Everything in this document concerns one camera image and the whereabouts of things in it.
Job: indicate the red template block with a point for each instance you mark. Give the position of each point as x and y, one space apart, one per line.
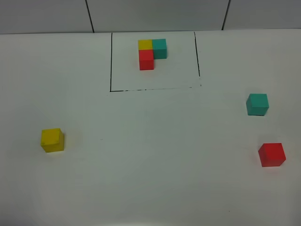
146 59

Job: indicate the green template block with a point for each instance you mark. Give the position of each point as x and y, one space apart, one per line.
159 48

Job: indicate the yellow template block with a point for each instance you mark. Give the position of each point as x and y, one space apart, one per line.
145 44

